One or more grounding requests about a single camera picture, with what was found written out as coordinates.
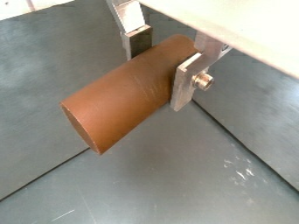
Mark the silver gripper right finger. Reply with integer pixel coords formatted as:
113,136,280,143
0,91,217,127
170,31,232,111

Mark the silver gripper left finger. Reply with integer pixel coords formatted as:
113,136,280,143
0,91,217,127
106,0,153,60

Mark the brown cylinder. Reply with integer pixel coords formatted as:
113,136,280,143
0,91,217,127
59,35,194,154

